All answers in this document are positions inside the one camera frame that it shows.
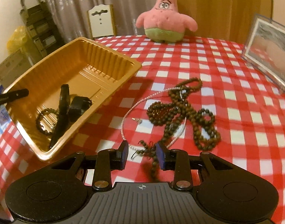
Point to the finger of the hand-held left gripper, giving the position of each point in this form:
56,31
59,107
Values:
14,96

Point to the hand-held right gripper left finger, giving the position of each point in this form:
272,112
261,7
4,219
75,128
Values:
124,155

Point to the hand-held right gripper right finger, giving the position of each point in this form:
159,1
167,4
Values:
160,155

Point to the short tasselled bead strand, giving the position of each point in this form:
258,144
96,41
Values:
154,165

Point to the black clip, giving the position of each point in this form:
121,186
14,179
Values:
77,107

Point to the gold plastic tray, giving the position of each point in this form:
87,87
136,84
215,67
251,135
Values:
105,60

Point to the large cardboard box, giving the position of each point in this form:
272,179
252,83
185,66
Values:
12,67

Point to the yellow plastic bag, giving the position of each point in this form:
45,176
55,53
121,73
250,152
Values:
16,39

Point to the dark folding step ladder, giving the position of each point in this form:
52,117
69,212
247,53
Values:
40,35

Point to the red checkered tablecloth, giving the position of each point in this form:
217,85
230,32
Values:
238,126

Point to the grey patterned curtain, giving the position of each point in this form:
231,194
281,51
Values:
70,4

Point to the white wooden chair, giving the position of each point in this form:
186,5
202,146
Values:
101,25

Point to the pink starfish plush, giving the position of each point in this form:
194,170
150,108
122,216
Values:
163,18

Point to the ochre curtain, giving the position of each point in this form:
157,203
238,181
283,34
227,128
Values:
214,9

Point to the sand art picture frame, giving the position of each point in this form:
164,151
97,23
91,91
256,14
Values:
268,49

